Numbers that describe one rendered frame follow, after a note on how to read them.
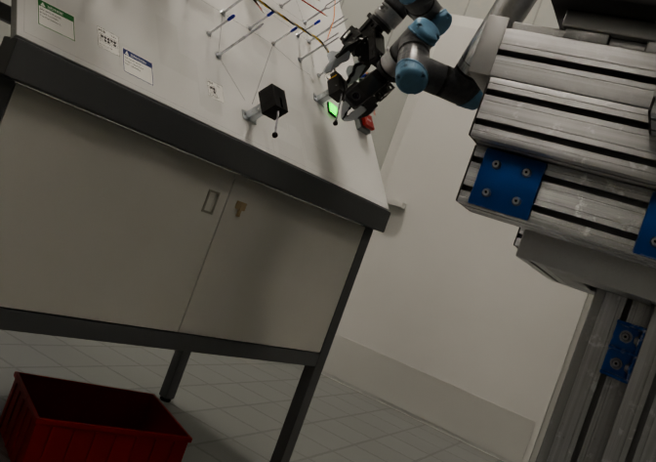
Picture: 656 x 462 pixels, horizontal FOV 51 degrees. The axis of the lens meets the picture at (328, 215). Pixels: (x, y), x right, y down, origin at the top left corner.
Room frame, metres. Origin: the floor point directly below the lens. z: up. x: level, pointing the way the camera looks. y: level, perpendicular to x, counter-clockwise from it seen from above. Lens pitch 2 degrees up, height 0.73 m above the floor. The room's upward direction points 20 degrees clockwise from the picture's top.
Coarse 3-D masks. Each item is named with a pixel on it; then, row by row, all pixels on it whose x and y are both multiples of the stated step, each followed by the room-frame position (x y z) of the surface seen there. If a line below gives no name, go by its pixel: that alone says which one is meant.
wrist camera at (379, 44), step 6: (372, 30) 1.86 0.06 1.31; (372, 36) 1.85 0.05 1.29; (378, 36) 1.85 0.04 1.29; (372, 42) 1.84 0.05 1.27; (378, 42) 1.84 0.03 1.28; (384, 42) 1.87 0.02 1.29; (372, 48) 1.83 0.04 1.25; (378, 48) 1.83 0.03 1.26; (384, 48) 1.86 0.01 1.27; (372, 54) 1.82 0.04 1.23; (378, 54) 1.82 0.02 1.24; (372, 60) 1.82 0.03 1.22; (378, 60) 1.81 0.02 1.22
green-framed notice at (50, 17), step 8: (40, 0) 1.20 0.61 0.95; (40, 8) 1.19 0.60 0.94; (48, 8) 1.21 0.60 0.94; (56, 8) 1.23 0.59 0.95; (40, 16) 1.19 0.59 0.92; (48, 16) 1.20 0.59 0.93; (56, 16) 1.22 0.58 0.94; (64, 16) 1.24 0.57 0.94; (72, 16) 1.25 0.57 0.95; (40, 24) 1.18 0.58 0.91; (48, 24) 1.19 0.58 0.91; (56, 24) 1.21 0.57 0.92; (64, 24) 1.23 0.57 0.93; (72, 24) 1.24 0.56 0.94; (56, 32) 1.20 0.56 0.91; (64, 32) 1.22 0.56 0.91; (72, 32) 1.24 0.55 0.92; (72, 40) 1.23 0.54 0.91
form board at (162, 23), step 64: (64, 0) 1.25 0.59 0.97; (128, 0) 1.40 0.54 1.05; (192, 0) 1.60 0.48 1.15; (320, 0) 2.22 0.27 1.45; (192, 64) 1.50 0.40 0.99; (256, 64) 1.73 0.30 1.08; (320, 64) 2.03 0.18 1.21; (256, 128) 1.61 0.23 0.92; (320, 128) 1.88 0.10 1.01; (384, 192) 2.05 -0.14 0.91
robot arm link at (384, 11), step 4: (384, 4) 1.85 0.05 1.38; (380, 8) 1.85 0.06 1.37; (384, 8) 1.84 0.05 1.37; (388, 8) 1.84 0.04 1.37; (376, 12) 1.85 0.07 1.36; (380, 12) 1.84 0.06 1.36; (384, 12) 1.84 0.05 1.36; (388, 12) 1.84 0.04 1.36; (392, 12) 1.84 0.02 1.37; (376, 16) 1.86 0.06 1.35; (380, 16) 1.84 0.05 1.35; (384, 16) 1.84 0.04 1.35; (388, 16) 1.84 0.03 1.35; (392, 16) 1.84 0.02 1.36; (396, 16) 1.84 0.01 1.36; (384, 20) 1.84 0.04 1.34; (388, 20) 1.84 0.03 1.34; (392, 20) 1.84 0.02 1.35; (396, 20) 1.85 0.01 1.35; (400, 20) 1.86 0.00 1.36; (388, 24) 1.85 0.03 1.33; (392, 24) 1.85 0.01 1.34; (396, 24) 1.86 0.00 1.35; (392, 28) 1.87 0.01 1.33
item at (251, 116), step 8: (264, 88) 1.56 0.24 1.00; (272, 88) 1.54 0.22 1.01; (264, 96) 1.56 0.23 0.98; (272, 96) 1.54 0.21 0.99; (280, 96) 1.56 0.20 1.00; (264, 104) 1.55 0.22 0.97; (272, 104) 1.53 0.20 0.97; (280, 104) 1.55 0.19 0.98; (248, 112) 1.59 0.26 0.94; (256, 112) 1.58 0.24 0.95; (264, 112) 1.55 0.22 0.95; (272, 112) 1.55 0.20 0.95; (280, 112) 1.56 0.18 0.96; (248, 120) 1.60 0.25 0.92; (272, 136) 1.53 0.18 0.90
